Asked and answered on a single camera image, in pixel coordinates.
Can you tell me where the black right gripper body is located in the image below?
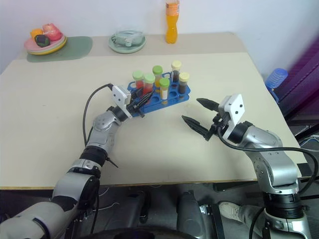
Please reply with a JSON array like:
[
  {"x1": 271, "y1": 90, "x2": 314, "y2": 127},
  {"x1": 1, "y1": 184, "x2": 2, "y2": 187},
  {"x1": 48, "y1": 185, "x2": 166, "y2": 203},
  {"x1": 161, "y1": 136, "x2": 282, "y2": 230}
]
[{"x1": 209, "y1": 112, "x2": 232, "y2": 136}]

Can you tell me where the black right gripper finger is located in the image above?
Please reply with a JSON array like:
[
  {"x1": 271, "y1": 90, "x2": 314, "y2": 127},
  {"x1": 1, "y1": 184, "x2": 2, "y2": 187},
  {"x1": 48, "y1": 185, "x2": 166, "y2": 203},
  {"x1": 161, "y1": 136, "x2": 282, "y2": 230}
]
[
  {"x1": 196, "y1": 98, "x2": 221, "y2": 114},
  {"x1": 181, "y1": 115, "x2": 212, "y2": 142}
]

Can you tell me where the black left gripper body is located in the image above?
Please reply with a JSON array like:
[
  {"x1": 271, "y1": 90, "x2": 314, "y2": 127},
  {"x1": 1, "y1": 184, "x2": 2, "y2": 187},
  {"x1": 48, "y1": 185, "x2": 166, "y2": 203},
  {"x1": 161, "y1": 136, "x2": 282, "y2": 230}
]
[{"x1": 126, "y1": 95, "x2": 147, "y2": 118}]

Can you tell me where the red liquid tube green cap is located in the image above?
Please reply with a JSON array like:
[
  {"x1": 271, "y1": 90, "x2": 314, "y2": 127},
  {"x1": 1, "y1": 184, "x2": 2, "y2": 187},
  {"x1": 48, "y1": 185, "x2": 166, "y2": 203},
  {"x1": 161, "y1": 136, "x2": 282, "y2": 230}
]
[
  {"x1": 143, "y1": 74, "x2": 156, "y2": 97},
  {"x1": 132, "y1": 71, "x2": 145, "y2": 90}
]

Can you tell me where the orange liquid tube green cap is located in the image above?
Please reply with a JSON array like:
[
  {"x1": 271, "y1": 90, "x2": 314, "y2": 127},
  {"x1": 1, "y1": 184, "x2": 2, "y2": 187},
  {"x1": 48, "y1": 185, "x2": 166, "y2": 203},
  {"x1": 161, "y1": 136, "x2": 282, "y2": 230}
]
[
  {"x1": 152, "y1": 65, "x2": 164, "y2": 88},
  {"x1": 159, "y1": 78, "x2": 171, "y2": 105}
]

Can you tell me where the brown liquid tube cream cap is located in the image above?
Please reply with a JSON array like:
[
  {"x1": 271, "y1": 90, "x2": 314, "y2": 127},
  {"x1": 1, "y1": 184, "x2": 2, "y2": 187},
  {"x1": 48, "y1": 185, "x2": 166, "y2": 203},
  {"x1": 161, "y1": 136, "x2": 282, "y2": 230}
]
[
  {"x1": 171, "y1": 60, "x2": 182, "y2": 83},
  {"x1": 178, "y1": 72, "x2": 191, "y2": 97}
]

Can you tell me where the blue plastic test tube rack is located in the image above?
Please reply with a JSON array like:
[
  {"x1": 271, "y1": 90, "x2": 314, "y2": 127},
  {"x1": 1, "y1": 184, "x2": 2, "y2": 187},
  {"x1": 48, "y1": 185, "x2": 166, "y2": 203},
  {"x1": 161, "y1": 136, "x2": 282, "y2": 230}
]
[{"x1": 127, "y1": 71, "x2": 191, "y2": 117}]

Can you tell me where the pale green round plate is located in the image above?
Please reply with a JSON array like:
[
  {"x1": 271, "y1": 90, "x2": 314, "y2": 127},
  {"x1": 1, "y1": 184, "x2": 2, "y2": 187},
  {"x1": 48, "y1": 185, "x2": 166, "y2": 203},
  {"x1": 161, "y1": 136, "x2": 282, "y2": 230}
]
[{"x1": 108, "y1": 33, "x2": 147, "y2": 54}]

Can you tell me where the pale green folded cloth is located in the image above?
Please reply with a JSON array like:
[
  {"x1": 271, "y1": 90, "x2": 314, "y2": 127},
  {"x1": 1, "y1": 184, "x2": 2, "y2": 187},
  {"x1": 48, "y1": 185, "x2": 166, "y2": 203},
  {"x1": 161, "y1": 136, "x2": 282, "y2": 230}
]
[{"x1": 111, "y1": 29, "x2": 146, "y2": 47}]

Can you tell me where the blue ribbed water bottle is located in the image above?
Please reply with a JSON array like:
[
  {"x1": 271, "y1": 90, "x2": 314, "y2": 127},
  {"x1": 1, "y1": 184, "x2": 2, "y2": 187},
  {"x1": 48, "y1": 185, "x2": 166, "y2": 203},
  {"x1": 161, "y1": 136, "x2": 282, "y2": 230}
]
[{"x1": 264, "y1": 68, "x2": 289, "y2": 93}]

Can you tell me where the orange soda bottle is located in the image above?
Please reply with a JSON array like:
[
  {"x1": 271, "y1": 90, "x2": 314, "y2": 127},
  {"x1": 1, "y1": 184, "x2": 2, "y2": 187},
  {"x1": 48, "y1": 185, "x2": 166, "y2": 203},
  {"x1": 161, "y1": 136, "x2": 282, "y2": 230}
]
[{"x1": 165, "y1": 0, "x2": 180, "y2": 45}]

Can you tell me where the green placemat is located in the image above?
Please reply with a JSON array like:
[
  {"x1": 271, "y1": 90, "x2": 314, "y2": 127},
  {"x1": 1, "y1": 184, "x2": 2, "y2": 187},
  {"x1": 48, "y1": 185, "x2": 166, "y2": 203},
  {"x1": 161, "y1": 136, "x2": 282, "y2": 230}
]
[{"x1": 26, "y1": 36, "x2": 93, "y2": 63}]

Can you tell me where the gray rounded housing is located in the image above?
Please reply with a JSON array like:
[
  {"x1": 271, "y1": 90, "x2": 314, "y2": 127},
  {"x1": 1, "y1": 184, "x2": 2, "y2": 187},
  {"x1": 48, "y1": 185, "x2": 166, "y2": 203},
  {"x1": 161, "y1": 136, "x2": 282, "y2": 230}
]
[{"x1": 177, "y1": 190, "x2": 208, "y2": 237}]

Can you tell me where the gray sneaker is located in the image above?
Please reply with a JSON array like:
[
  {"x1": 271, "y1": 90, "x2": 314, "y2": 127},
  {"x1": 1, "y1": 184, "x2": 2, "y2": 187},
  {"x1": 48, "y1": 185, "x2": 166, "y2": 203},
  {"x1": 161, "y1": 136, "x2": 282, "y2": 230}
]
[{"x1": 218, "y1": 201, "x2": 242, "y2": 223}]

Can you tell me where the yellow plate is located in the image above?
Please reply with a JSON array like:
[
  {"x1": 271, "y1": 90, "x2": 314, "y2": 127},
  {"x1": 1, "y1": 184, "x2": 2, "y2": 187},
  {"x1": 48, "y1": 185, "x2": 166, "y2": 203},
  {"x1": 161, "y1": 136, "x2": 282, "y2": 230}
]
[{"x1": 27, "y1": 37, "x2": 68, "y2": 56}]

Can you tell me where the purple curtain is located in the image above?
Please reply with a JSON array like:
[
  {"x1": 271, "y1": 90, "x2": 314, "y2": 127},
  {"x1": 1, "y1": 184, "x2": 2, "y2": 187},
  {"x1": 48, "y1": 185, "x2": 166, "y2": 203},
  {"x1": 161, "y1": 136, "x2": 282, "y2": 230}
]
[{"x1": 276, "y1": 37, "x2": 319, "y2": 118}]

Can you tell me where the black rounded housing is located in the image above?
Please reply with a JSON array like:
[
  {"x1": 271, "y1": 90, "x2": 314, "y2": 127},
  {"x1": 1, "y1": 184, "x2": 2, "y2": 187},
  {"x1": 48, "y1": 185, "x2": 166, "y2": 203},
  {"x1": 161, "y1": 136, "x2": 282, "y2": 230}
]
[{"x1": 124, "y1": 191, "x2": 152, "y2": 224}]

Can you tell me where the gray trouser leg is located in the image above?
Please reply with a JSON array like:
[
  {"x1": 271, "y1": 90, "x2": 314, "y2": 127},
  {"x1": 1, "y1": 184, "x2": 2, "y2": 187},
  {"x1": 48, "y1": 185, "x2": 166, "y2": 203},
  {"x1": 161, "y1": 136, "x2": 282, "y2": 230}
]
[{"x1": 238, "y1": 205, "x2": 269, "y2": 235}]

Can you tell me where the red apple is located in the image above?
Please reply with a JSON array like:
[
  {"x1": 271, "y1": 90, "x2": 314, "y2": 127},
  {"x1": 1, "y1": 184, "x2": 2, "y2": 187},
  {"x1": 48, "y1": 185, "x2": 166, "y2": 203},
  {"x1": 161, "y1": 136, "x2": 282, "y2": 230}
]
[{"x1": 42, "y1": 23, "x2": 62, "y2": 42}]

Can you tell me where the dark green avocado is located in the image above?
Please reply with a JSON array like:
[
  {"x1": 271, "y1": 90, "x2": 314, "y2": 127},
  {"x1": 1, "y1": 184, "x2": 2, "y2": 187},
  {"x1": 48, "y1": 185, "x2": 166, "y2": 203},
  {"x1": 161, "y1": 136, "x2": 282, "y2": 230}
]
[{"x1": 34, "y1": 34, "x2": 51, "y2": 47}]

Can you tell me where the pink plate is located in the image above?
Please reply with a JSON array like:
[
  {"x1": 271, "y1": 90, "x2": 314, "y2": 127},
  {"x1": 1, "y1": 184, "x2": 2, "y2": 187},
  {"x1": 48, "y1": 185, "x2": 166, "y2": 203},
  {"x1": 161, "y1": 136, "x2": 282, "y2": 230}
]
[{"x1": 24, "y1": 35, "x2": 66, "y2": 52}]

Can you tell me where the dark rounded rim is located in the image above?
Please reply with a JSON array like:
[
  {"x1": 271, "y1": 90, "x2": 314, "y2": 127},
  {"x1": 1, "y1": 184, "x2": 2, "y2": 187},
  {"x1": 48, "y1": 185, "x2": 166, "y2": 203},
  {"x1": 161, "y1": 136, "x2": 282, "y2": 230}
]
[{"x1": 82, "y1": 225, "x2": 200, "y2": 239}]

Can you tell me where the orange fruit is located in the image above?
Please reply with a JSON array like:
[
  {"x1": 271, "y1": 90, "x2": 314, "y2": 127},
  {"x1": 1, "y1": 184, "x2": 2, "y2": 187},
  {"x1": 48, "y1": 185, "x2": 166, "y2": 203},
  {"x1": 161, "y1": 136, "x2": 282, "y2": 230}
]
[{"x1": 30, "y1": 28, "x2": 44, "y2": 40}]

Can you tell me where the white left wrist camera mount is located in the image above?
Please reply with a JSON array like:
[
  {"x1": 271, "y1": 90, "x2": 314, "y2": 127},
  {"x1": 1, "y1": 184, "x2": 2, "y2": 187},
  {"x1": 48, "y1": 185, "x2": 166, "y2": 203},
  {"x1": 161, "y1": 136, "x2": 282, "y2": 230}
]
[{"x1": 111, "y1": 85, "x2": 132, "y2": 118}]

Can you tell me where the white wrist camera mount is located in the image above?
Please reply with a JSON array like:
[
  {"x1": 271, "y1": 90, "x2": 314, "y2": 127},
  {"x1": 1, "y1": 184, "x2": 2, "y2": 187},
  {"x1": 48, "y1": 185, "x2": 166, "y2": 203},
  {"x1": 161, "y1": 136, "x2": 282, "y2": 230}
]
[
  {"x1": 111, "y1": 85, "x2": 132, "y2": 118},
  {"x1": 219, "y1": 94, "x2": 244, "y2": 140}
]

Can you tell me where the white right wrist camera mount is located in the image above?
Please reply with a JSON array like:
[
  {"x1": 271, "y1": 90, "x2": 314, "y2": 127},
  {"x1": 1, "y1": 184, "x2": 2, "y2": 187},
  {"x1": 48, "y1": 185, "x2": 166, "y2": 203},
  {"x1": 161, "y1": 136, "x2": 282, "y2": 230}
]
[{"x1": 219, "y1": 94, "x2": 244, "y2": 140}]

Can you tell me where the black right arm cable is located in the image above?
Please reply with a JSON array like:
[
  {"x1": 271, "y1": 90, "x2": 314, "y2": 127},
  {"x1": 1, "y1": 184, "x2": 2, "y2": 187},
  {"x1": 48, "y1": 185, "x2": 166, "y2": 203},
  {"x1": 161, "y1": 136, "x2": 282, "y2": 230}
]
[{"x1": 216, "y1": 126, "x2": 316, "y2": 239}]

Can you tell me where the black metal bracket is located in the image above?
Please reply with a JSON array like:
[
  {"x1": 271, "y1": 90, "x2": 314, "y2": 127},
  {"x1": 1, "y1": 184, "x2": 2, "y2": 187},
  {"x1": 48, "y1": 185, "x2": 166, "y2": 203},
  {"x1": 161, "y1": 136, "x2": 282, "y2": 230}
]
[
  {"x1": 199, "y1": 203, "x2": 226, "y2": 239},
  {"x1": 72, "y1": 208, "x2": 96, "y2": 226}
]

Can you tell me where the white floor cable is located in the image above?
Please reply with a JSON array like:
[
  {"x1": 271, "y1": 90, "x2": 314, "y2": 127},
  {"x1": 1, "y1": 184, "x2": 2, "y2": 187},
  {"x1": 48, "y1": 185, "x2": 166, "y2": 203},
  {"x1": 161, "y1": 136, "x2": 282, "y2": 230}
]
[{"x1": 98, "y1": 186, "x2": 121, "y2": 210}]

